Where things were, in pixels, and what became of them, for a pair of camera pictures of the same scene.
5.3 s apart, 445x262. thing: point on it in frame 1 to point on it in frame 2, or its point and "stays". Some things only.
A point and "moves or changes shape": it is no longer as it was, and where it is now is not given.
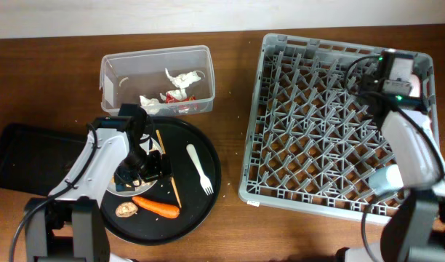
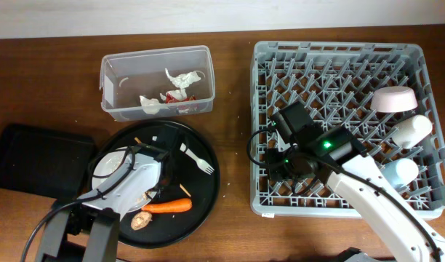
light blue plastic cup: x=385 y=179 moves or changes shape
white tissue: x=151 y=105 stays
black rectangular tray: x=34 y=158 stays
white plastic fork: x=204 y=181 to x=201 y=163
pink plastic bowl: x=401 y=69 moves or changes shape
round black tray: x=178 y=205 stays
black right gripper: x=366 y=82 to x=270 y=157
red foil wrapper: x=171 y=100 stays
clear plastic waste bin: x=162 y=81 stays
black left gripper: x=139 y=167 to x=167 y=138
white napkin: x=182 y=79 stays
